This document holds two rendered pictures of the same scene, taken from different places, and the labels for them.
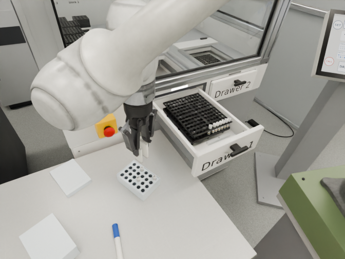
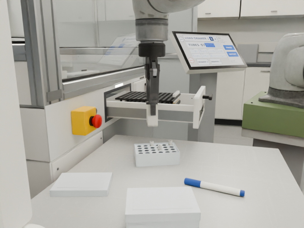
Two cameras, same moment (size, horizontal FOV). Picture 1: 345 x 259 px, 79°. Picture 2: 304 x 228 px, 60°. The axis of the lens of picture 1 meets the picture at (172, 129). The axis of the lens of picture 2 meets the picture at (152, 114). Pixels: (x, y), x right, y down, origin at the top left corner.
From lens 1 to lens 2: 0.69 m
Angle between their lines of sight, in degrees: 46
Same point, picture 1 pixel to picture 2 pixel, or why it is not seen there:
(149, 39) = not seen: outside the picture
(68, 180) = (88, 183)
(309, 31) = not seen: hidden behind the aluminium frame
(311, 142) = (204, 135)
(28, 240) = (142, 209)
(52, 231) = (153, 193)
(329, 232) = (292, 111)
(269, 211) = not seen: hidden behind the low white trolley
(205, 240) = (249, 157)
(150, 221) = (204, 168)
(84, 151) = (61, 169)
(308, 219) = (275, 120)
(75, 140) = (55, 148)
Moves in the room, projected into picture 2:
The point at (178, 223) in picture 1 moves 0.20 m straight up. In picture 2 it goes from (222, 160) to (227, 92)
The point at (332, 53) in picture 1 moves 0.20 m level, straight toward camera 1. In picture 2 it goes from (189, 55) to (198, 55)
